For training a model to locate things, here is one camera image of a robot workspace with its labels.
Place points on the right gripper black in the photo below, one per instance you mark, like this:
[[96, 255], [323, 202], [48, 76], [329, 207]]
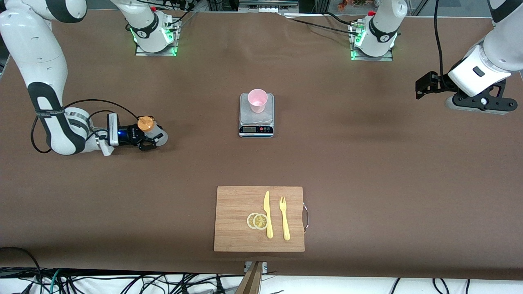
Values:
[[130, 134]]

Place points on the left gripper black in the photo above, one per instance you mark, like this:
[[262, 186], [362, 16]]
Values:
[[440, 82]]

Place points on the orange-capped squeeze bottle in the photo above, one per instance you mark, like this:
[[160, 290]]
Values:
[[146, 123]]

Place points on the pink plastic cup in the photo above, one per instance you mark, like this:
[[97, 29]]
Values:
[[257, 104]]

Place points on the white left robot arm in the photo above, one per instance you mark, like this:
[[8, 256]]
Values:
[[490, 57]]

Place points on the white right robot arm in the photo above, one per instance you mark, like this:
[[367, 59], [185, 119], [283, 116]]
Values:
[[41, 53]]

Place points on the brown table cover sheet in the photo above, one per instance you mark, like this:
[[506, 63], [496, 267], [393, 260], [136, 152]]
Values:
[[122, 196]]

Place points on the silver digital kitchen scale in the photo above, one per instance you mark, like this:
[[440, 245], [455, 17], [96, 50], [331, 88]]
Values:
[[256, 122]]

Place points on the wooden cutting board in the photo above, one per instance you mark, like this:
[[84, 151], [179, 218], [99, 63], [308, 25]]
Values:
[[233, 212]]

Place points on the orange flower decoration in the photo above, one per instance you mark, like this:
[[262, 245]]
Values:
[[343, 5]]

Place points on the lemon slice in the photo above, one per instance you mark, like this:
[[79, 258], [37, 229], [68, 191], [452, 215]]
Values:
[[260, 221], [249, 221]]

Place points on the yellow plastic knife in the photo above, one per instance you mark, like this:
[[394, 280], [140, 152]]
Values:
[[267, 204]]

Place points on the yellow plastic fork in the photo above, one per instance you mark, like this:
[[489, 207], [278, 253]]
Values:
[[286, 228]]

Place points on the white power strip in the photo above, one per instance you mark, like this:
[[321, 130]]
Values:
[[267, 9]]

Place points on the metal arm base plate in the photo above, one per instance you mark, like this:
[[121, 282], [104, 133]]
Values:
[[141, 52], [384, 58]]

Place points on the small metal post bracket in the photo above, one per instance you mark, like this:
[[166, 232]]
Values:
[[264, 267]]

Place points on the wooden post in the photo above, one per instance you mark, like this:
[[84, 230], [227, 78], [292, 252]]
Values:
[[251, 281]]

